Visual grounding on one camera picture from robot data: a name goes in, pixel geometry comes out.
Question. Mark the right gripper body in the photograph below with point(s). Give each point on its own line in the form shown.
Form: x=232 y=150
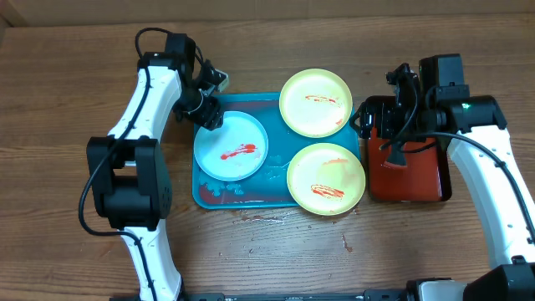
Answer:
x=389 y=124

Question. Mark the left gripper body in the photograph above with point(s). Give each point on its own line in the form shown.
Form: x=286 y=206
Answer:
x=199 y=108

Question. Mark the dark teal sponge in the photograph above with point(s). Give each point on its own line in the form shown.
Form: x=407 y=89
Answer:
x=396 y=158

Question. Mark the light blue plate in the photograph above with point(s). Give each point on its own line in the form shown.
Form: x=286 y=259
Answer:
x=234 y=151

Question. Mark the yellow-green plate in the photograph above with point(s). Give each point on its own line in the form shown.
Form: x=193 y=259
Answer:
x=315 y=103
x=326 y=179

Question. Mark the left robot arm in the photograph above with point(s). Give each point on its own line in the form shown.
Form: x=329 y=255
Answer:
x=128 y=177

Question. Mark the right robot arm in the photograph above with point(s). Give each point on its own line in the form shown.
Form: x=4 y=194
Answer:
x=433 y=109

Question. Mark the black tray with red water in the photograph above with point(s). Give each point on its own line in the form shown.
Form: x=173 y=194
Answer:
x=425 y=176

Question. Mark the teal plastic tray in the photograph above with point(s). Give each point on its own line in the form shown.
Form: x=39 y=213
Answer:
x=267 y=187

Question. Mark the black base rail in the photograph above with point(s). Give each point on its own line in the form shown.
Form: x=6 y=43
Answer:
x=292 y=297

